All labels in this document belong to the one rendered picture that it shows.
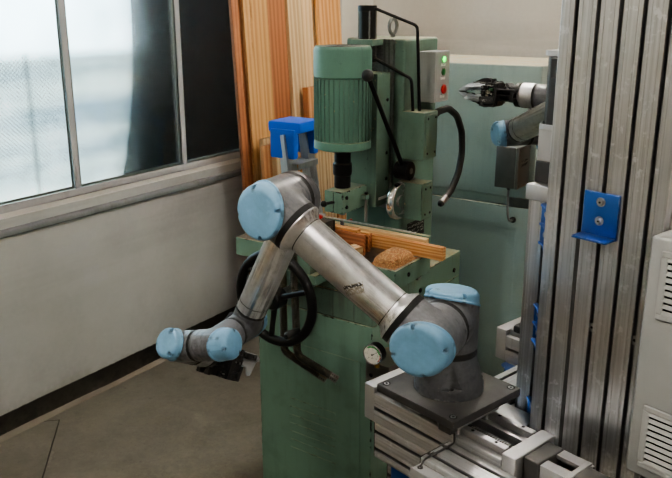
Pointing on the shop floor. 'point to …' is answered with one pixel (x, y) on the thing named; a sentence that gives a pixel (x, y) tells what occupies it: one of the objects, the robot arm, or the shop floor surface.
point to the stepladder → (296, 136)
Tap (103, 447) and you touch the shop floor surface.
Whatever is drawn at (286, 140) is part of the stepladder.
